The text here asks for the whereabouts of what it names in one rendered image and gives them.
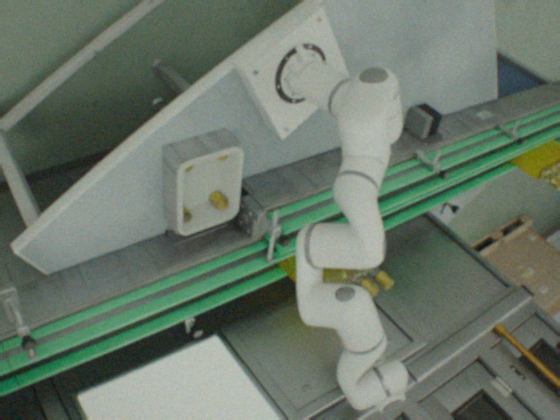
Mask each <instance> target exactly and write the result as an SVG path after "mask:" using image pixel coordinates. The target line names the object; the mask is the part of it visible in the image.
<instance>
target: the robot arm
mask: <svg viewBox="0 0 560 420"><path fill-rule="evenodd" d="M295 48H296V51H297V53H296V54H295V55H291V58H290V60H289V61H288V62H287V64H286V65H285V67H284V69H283V72H282V75H281V87H282V89H283V91H284V93H285V94H286V95H287V96H289V97H291V98H293V99H301V98H304V99H305V100H307V101H309V102H310V103H312V104H313V105H317V106H318V107H320V108H322V109H323V110H325V111H326V112H327V113H329V114H330V115H332V116H333V117H335V118H336V119H338V121H337V127H338V133H339V138H340V144H341V150H342V163H341V166H340V167H341V168H340V171H339V174H338V176H337V178H336V181H335V183H334V186H333V196H334V199H335V201H336V203H337V204H338V206H339V208H340V209H341V210H342V211H343V213H344V214H345V217H346V218H347V220H348V222H349V224H346V223H338V224H325V223H309V224H307V225H306V226H304V227H303V228H302V229H301V231H300V233H299V235H298V236H297V242H296V262H297V298H298V301H297V305H298V310H299V314H300V317H301V318H302V320H303V321H304V323H306V324H307V325H310V326H316V327H324V328H330V327H332V328H335V329H336V330H337V332H338V334H339V338H340V339H341V345H342V347H343V348H344V350H343V352H342V354H341V357H340V359H339V362H338V367H337V377H338V381H339V383H338V384H339V385H340V387H341V389H342V391H343V392H344V395H345V396H346V399H347V401H348V402H349V403H350V405H351V406H352V407H354V408H355V409H357V410H365V409H367V408H369V407H371V406H373V405H375V407H376V409H377V410H378V411H379V412H388V411H391V410H393V409H395V408H396V407H399V406H400V405H401V404H402V403H403V402H404V400H405V398H406V396H405V393H404V390H405V387H406V385H407V380H408V378H409V376H408V372H407V370H406V368H405V365H403V364H402V363H401V362H400V361H399V360H396V359H390V360H386V358H385V357H384V356H383V354H382V352H383V351H384V349H385V346H386V333H385V331H384V329H383V326H382V325H381V323H380V320H379V319H380V318H379V315H378V313H377V311H376V308H375V306H374V303H373V300H372V297H371V295H370V293H369V292H368V291H367V290H366V289H364V288H363V287H361V286H355V285H348V284H333V283H323V268H331V269H333V268H345V269H367V268H372V267H376V266H378V265H379V264H381V263H382V260H383V258H384V256H385V253H386V252H385V250H386V237H385V232H384V227H383V224H382V220H381V216H380V212H379V209H378V204H377V196H378V194H379V190H380V187H381V184H382V181H383V177H384V174H385V169H386V166H387V164H388V162H389V158H390V153H391V145H392V144H393V143H394V142H395V141H396V140H397V139H398V138H399V136H400V134H401V132H402V109H401V101H400V89H399V86H398V82H397V79H396V77H395V76H394V74H393V72H392V71H390V70H389V69H387V68H385V67H382V66H372V67H369V68H365V69H363V70H362V71H360V72H359V73H358V74H357V75H355V76H354V77H355V78H354V79H352V78H351V77H349V76H347V75H345V74H343V73H341V72H339V71H338V70H334V69H333V68H331V67H329V66H327V65H325V64H324V63H323V61H322V58H321V57H320V56H319V54H317V53H316V52H314V51H312V50H305V48H304V47H303V45H297V46H296V47H295Z"/></svg>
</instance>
